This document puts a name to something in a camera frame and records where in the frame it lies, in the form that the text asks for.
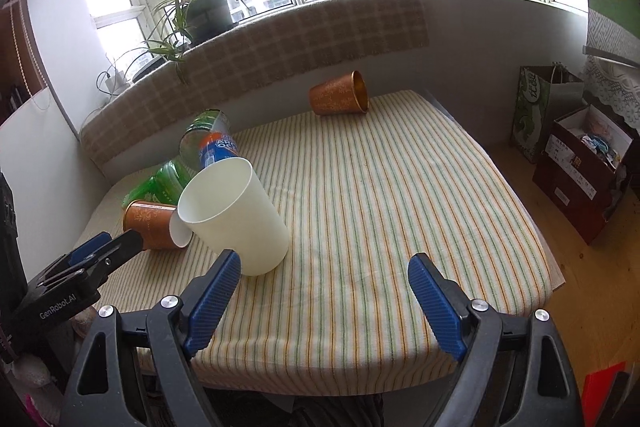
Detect white paper cup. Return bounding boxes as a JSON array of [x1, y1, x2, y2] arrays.
[[177, 157, 290, 277]]

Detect near orange paper cup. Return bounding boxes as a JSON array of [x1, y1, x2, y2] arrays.
[[122, 200, 193, 251]]

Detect orange paper cup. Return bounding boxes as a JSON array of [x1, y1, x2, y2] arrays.
[[309, 70, 369, 116], [122, 200, 193, 251]]

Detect green plastic cup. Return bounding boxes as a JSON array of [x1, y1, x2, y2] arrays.
[[122, 157, 194, 209]]

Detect far orange paper cup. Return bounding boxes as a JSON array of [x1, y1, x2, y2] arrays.
[[309, 70, 369, 116]]

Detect striped table cloth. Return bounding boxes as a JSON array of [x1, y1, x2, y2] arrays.
[[69, 89, 566, 398]]

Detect dark red cardboard box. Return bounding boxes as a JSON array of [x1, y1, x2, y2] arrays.
[[533, 105, 639, 244]]

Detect green white shopping bag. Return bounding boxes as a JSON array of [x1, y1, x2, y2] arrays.
[[510, 62, 585, 164]]

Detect brown checked sill cloth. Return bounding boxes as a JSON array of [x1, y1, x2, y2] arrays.
[[80, 0, 430, 167]]

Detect potted spider plant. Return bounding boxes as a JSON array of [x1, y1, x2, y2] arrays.
[[131, 0, 245, 83]]

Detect white lace cloth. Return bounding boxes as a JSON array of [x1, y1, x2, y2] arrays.
[[584, 55, 640, 130]]

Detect white charger with cables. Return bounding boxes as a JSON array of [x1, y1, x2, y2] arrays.
[[96, 66, 131, 100]]

